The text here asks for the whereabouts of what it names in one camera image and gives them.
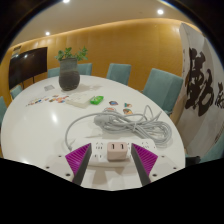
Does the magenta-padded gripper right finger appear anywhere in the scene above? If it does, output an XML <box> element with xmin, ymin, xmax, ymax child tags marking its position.
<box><xmin>130</xmin><ymin>142</ymin><xmax>181</xmax><ymax>187</ymax></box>

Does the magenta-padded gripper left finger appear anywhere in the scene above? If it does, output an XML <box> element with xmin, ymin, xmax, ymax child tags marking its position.
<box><xmin>44</xmin><ymin>142</ymin><xmax>93</xmax><ymax>187</ymax></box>

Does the pale pink charger block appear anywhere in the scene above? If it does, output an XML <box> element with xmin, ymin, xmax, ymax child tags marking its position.
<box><xmin>106</xmin><ymin>141</ymin><xmax>130</xmax><ymax>163</ymax></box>

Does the white power strip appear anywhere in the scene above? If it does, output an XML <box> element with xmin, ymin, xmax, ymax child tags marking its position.
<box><xmin>87</xmin><ymin>139</ymin><xmax>158</xmax><ymax>168</ymax></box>

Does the flat white box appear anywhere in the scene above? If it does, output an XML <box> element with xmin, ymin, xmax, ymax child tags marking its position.
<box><xmin>65</xmin><ymin>92</ymin><xmax>95</xmax><ymax>109</ymax></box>

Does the small green packet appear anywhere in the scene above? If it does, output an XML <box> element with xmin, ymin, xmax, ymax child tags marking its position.
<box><xmin>90</xmin><ymin>95</ymin><xmax>105</xmax><ymax>106</ymax></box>

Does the row of colourful stickers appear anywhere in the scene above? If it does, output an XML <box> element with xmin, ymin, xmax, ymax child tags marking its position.
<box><xmin>25</xmin><ymin>94</ymin><xmax>70</xmax><ymax>107</ymax></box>

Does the group of teal office chairs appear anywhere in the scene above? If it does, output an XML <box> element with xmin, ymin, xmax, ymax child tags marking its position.
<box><xmin>0</xmin><ymin>62</ymin><xmax>224</xmax><ymax>164</ymax></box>

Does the potted plant in dark vase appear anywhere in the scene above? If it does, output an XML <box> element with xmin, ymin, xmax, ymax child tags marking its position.
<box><xmin>54</xmin><ymin>46</ymin><xmax>89</xmax><ymax>92</ymax></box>

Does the folding screen with black calligraphy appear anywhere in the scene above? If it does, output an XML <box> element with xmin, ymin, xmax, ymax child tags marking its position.
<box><xmin>173</xmin><ymin>22</ymin><xmax>224</xmax><ymax>158</ymax></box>

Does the grey coiled power cable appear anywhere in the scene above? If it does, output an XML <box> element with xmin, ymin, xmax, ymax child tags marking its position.
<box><xmin>64</xmin><ymin>105</ymin><xmax>173</xmax><ymax>152</ymax></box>

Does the black wall screen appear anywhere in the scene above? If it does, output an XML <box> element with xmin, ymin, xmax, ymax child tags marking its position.
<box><xmin>8</xmin><ymin>46</ymin><xmax>49</xmax><ymax>90</ymax></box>

